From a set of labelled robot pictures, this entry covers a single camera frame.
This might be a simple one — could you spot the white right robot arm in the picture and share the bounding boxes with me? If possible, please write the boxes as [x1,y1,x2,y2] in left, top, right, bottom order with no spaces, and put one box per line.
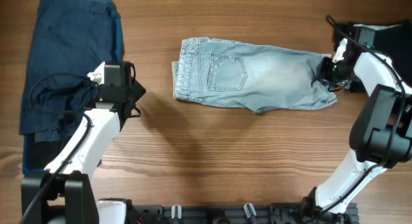
[314,53,411,214]

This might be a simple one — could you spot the black folded garment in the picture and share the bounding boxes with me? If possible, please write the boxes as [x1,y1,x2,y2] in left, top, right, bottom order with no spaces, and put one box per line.
[333,19,411,95]

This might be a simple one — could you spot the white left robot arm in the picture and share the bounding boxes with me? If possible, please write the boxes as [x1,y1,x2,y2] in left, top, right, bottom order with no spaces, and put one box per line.
[21,79,146,223]

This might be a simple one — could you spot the light blue denim shorts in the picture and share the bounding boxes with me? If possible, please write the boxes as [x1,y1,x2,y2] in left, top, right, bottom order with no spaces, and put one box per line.
[172,37,337,113]

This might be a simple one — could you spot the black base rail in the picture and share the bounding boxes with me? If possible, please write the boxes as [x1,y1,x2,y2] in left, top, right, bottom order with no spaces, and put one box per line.
[128,203,360,224]

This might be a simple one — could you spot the dark blue folded garment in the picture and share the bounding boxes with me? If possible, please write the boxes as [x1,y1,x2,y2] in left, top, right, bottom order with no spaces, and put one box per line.
[19,0,123,174]

